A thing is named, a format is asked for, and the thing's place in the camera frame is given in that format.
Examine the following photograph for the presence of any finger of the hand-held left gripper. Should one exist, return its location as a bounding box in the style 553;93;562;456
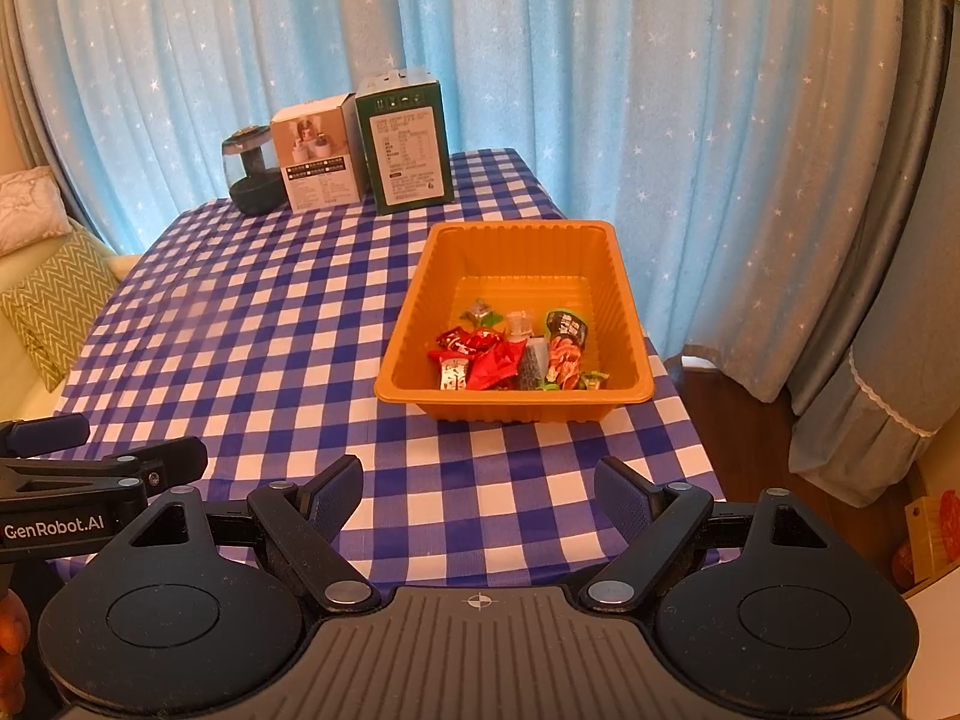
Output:
0;413;92;460
0;436;209;502

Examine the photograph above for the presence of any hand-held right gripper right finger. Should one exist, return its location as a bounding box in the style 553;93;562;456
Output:
577;456;842;614

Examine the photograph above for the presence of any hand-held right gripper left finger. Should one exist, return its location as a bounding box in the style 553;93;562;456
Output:
120;456;381;614

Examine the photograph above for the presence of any clear dark snack packet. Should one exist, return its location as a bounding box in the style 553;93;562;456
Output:
506;311;550;392

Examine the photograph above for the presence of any green snack packet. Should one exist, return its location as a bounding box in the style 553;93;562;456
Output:
542;307;591;391

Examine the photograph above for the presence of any orange plastic tray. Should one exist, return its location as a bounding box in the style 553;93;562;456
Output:
373;220;656;422

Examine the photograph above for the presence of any person's left hand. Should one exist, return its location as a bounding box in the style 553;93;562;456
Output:
0;591;32;691

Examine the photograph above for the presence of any pale green sofa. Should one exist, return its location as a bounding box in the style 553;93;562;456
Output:
0;217;145;428

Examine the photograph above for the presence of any green zigzag cushion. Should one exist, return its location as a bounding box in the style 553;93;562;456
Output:
0;229;122;393

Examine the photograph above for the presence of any blue white checked tablecloth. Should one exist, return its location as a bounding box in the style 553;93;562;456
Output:
37;148;727;587

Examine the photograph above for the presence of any pink pillow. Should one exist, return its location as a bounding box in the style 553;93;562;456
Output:
0;167;74;257

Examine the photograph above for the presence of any lace trimmed grey curtain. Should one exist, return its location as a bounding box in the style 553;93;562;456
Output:
787;300;960;509

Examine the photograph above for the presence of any dark glass humidifier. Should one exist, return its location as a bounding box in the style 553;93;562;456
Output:
221;125;291;213

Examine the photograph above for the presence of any yellow cardboard box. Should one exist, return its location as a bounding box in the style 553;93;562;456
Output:
892;490;960;595

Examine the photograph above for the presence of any white cardboard box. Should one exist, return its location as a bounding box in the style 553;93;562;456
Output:
270;94;370;213

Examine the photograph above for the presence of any green cardboard box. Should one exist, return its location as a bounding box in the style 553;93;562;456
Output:
355;67;456;215

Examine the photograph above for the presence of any blue star curtain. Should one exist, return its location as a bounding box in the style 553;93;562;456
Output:
15;0;927;402

